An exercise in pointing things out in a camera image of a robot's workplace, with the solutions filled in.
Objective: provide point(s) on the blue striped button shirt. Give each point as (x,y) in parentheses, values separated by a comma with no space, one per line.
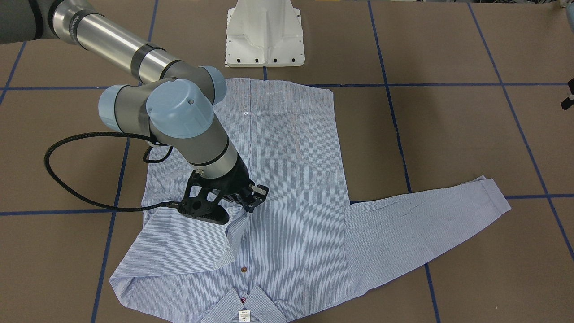
(306,248)

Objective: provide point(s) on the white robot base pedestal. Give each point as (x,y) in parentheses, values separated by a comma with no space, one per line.
(264,33)

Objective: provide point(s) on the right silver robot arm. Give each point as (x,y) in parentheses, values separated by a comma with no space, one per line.
(173,106)

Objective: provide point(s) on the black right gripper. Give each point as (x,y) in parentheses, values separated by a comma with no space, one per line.
(234,181)

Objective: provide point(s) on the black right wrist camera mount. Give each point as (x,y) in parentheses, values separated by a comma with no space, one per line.
(201,200)

